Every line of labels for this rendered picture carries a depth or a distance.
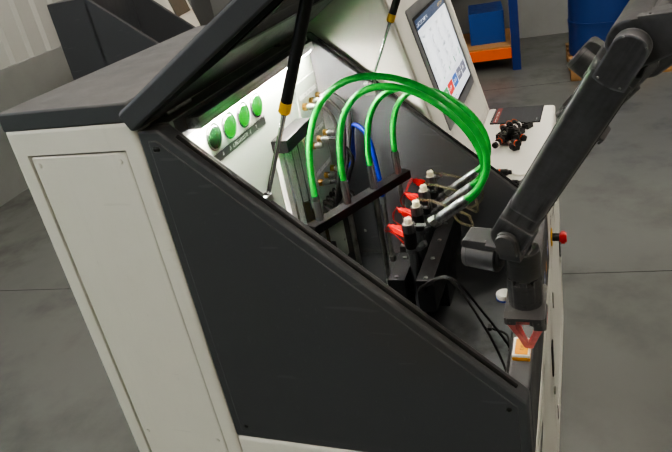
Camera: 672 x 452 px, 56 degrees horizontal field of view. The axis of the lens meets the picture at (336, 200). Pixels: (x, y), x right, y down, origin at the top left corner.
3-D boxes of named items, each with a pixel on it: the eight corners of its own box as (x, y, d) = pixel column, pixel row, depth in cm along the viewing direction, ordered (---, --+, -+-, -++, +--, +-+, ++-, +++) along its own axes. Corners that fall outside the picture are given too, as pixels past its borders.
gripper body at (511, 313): (504, 327, 105) (500, 290, 102) (509, 291, 113) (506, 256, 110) (545, 329, 102) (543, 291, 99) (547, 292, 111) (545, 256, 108)
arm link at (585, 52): (664, 62, 107) (667, 49, 113) (610, 19, 107) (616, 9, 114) (611, 112, 114) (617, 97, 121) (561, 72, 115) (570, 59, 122)
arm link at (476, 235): (513, 239, 95) (534, 203, 100) (445, 227, 102) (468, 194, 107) (524, 294, 101) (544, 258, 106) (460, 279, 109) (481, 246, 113)
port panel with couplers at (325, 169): (330, 204, 159) (306, 84, 146) (318, 204, 160) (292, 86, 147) (346, 182, 170) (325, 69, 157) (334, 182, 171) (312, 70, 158)
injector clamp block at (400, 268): (441, 338, 138) (432, 280, 132) (396, 336, 142) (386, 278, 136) (464, 257, 167) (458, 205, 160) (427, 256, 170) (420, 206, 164)
